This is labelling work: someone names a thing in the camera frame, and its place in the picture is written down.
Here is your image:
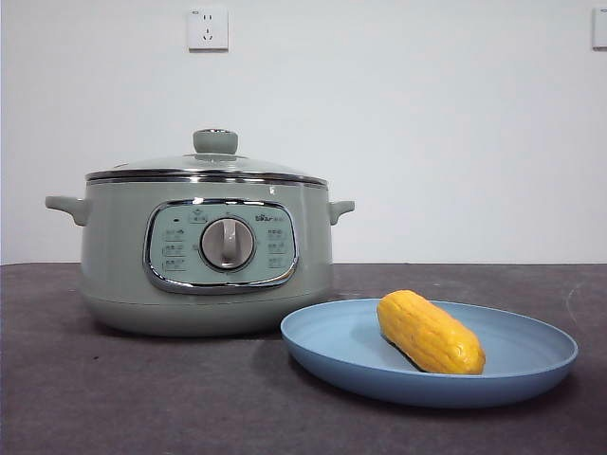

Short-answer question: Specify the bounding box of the glass lid with green knob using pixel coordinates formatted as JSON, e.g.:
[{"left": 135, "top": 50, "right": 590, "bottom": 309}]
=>
[{"left": 85, "top": 128, "right": 329, "bottom": 188}]

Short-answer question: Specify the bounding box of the yellow corn cob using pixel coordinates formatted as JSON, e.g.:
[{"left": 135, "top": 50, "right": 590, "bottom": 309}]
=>
[{"left": 377, "top": 289, "right": 487, "bottom": 375}]

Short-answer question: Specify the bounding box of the blue round plate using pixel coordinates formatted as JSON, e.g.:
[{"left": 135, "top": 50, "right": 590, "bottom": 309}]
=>
[{"left": 280, "top": 298, "right": 579, "bottom": 410}]

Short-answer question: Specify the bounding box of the pale green electric steamer pot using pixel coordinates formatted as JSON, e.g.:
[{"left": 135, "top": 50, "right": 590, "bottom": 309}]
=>
[{"left": 45, "top": 178, "right": 356, "bottom": 337}]

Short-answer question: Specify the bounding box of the white wall power socket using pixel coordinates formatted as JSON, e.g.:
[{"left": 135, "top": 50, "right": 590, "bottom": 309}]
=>
[{"left": 188, "top": 8, "right": 230, "bottom": 52}]

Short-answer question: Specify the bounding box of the white wall switch plate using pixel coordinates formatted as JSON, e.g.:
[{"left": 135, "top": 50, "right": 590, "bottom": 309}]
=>
[{"left": 592, "top": 8, "right": 607, "bottom": 50}]

